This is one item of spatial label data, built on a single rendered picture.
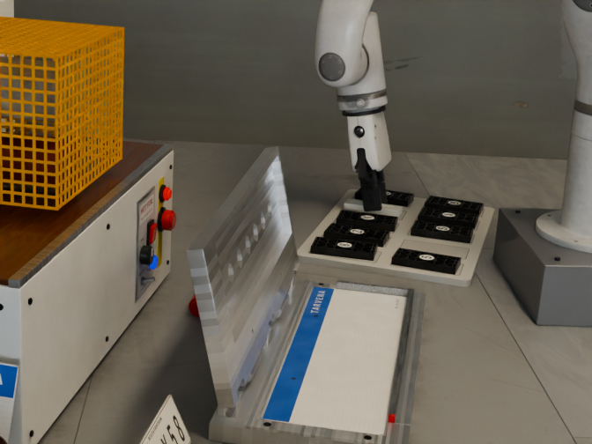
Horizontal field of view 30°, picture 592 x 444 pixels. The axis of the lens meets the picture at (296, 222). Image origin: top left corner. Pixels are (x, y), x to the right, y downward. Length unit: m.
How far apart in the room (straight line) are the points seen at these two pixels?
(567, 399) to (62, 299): 0.60
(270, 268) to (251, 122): 2.18
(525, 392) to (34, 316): 0.59
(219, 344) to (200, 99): 2.45
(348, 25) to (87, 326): 0.73
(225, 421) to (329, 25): 0.80
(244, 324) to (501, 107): 2.51
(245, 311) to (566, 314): 0.50
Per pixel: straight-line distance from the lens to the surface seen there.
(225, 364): 1.14
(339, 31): 1.77
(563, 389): 1.38
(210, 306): 1.11
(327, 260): 1.68
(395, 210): 1.91
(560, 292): 1.54
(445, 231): 1.83
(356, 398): 1.24
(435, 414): 1.27
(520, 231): 1.66
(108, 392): 1.27
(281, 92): 3.54
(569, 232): 1.64
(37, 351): 1.12
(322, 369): 1.30
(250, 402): 1.22
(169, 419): 1.12
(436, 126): 3.62
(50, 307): 1.13
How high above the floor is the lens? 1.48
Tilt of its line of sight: 18 degrees down
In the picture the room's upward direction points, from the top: 4 degrees clockwise
